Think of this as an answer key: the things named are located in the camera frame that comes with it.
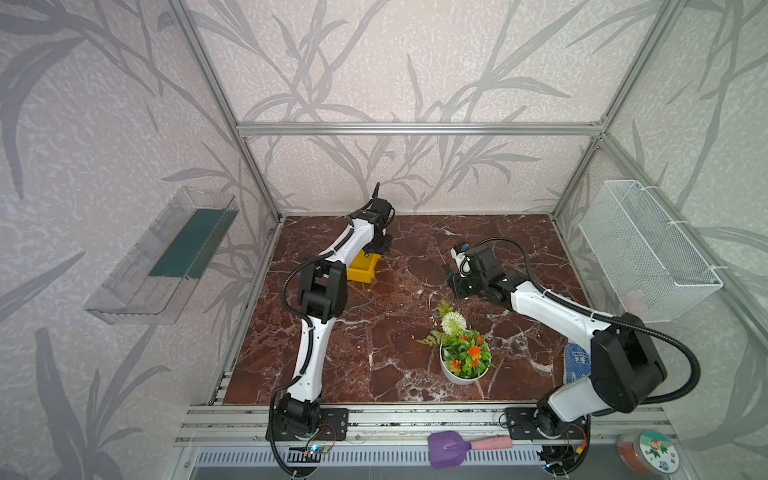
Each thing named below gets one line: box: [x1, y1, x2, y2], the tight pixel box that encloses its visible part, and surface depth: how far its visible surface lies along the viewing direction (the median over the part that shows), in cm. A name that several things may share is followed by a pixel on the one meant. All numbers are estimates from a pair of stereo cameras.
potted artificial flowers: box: [418, 300, 494, 385], surface depth 75 cm
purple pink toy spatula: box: [428, 430, 513, 469], surface depth 71 cm
